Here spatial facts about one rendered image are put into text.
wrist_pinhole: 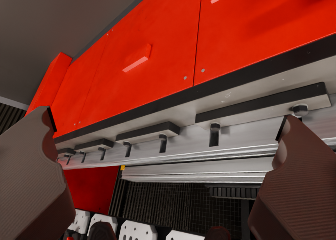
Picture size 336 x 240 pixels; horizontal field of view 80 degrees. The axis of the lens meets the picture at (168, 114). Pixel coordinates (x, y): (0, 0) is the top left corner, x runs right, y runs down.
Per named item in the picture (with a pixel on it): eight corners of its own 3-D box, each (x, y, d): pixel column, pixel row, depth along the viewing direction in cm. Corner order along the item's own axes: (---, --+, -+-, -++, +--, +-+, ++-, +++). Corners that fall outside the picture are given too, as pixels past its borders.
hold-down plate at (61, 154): (67, 147, 116) (66, 152, 115) (76, 150, 120) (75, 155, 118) (49, 152, 136) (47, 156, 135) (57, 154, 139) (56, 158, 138)
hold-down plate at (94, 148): (104, 138, 90) (102, 144, 89) (114, 142, 94) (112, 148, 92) (75, 145, 110) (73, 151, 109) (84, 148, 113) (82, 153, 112)
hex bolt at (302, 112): (306, 102, 40) (307, 109, 40) (309, 108, 42) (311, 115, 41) (290, 105, 42) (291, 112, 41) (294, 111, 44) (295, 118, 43)
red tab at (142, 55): (148, 42, 80) (145, 56, 77) (151, 46, 81) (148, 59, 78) (125, 57, 89) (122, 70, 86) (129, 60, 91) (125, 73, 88)
